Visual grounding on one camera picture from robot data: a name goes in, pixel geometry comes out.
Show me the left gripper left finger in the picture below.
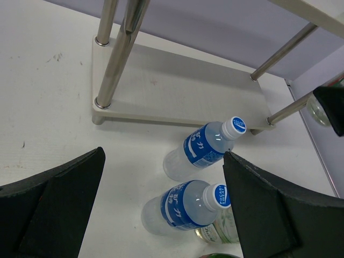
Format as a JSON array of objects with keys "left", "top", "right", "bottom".
[{"left": 1, "top": 147, "right": 105, "bottom": 257}]

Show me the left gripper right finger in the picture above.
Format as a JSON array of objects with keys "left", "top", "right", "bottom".
[{"left": 223, "top": 152, "right": 343, "bottom": 257}]

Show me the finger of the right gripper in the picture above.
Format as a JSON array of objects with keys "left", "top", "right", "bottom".
[{"left": 313, "top": 86, "right": 344, "bottom": 137}]

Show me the white two-tier shelf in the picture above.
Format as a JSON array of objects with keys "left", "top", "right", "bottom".
[{"left": 91, "top": 0, "right": 344, "bottom": 135}]

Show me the green glass bottle front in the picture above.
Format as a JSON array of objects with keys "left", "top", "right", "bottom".
[{"left": 199, "top": 253, "right": 239, "bottom": 258}]

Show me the water bottle blue label front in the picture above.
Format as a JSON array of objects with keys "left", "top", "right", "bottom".
[{"left": 141, "top": 180, "right": 231, "bottom": 235}]

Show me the water bottle blue label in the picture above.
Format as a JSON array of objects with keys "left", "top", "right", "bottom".
[
  {"left": 141, "top": 180, "right": 231, "bottom": 235},
  {"left": 163, "top": 116, "right": 247, "bottom": 182}
]

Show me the water bottle blue label rear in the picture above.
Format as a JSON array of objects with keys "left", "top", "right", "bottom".
[{"left": 163, "top": 116, "right": 247, "bottom": 182}]

